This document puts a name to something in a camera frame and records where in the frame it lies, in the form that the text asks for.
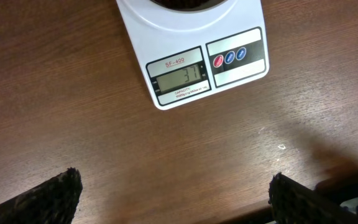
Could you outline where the white round bowl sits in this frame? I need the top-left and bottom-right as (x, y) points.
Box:
(150, 0), (226, 12)

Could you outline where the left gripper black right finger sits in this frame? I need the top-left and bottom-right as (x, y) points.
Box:
(268, 173), (358, 224)

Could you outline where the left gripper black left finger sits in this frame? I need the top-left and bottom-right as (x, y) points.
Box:
(0, 167), (83, 224)

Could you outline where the white digital kitchen scale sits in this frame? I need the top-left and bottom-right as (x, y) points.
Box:
(117, 0), (270, 110)

